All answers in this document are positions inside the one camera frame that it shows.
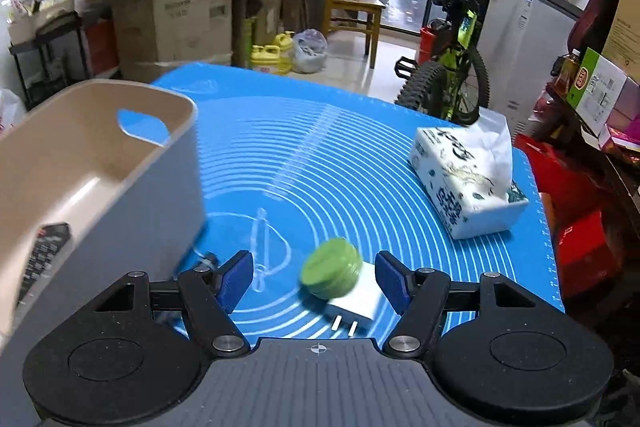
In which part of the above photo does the translucent plastic bag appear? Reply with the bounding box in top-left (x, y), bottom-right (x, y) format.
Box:
top-left (291, 29), bottom-right (329, 74)

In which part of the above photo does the printed tissue pack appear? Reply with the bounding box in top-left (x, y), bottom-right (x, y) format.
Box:
top-left (408, 109), bottom-right (530, 241)

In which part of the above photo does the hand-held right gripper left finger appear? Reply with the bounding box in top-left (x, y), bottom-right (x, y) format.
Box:
top-left (92, 250), bottom-right (255, 358)

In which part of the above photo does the tall cardboard box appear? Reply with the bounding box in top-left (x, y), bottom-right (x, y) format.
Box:
top-left (599, 0), bottom-right (640, 84)

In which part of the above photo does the green round cap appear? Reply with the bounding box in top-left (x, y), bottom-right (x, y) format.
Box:
top-left (299, 237), bottom-right (364, 299)

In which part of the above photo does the blue silicone baking mat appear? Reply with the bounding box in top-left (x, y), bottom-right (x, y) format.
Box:
top-left (150, 62), bottom-right (567, 344)

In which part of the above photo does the green black bicycle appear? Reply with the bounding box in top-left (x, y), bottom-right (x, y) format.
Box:
top-left (393, 0), bottom-right (507, 127)

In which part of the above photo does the white plastic bag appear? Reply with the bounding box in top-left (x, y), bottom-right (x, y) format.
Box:
top-left (0, 89), bottom-right (27, 138)

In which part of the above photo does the large plain cardboard box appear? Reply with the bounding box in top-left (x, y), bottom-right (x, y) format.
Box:
top-left (112, 0), bottom-right (235, 84)

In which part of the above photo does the red paper bag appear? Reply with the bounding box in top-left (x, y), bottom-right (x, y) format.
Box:
top-left (514, 134), bottom-right (627, 304)

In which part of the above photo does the yellow plastic jug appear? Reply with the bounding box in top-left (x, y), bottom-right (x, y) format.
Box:
top-left (273, 31), bottom-right (295, 76)
top-left (249, 44), bottom-right (282, 76)

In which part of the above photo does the black metal rack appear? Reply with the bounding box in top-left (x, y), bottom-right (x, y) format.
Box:
top-left (8, 9), bottom-right (121, 108)

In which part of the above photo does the pink box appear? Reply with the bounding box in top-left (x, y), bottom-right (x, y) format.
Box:
top-left (597, 79), bottom-right (640, 154)

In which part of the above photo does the white chest freezer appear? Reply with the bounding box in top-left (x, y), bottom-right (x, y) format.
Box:
top-left (477, 0), bottom-right (584, 144)

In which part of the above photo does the black remote control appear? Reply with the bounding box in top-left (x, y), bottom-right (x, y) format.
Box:
top-left (17, 222), bottom-right (74, 309)

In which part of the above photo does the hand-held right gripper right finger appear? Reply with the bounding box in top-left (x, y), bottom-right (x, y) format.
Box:
top-left (375, 251), bottom-right (541, 356)

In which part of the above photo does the beige plastic basket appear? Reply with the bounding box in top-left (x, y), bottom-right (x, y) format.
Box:
top-left (0, 79), bottom-right (206, 353)

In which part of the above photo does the white plug charger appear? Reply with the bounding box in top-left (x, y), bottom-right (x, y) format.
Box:
top-left (327, 263), bottom-right (385, 339)

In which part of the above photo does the amber drink bottle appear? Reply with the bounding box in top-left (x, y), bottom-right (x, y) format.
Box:
top-left (557, 49), bottom-right (584, 96)

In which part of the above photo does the green white carton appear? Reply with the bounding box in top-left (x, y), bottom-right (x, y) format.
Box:
top-left (565, 47), bottom-right (629, 124)

